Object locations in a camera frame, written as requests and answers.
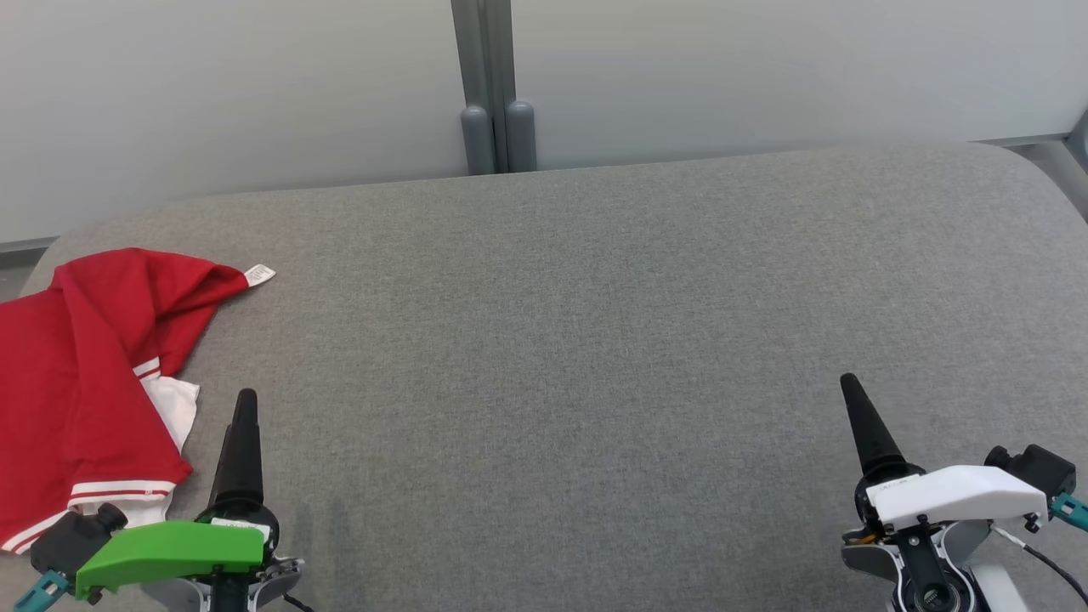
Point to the teal right camera connector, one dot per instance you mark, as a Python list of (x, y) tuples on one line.
[(1071, 512)]

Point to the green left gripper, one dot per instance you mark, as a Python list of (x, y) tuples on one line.
[(170, 552)]

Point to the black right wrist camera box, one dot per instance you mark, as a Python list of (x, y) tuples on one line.
[(1041, 467)]

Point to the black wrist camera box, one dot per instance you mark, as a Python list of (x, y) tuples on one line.
[(68, 540), (1041, 467)]

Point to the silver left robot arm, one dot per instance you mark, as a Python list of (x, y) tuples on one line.
[(255, 586)]

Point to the teal left camera connector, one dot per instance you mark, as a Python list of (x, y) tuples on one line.
[(42, 591)]

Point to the red white basketball jersey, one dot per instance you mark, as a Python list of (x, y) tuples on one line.
[(76, 382)]

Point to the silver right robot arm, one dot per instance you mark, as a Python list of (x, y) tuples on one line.
[(926, 586)]

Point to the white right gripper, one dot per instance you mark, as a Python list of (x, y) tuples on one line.
[(952, 497)]

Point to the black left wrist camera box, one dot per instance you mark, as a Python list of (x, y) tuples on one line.
[(68, 540)]

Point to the teal camera connector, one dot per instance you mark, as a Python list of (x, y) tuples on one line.
[(42, 591), (1071, 512)]

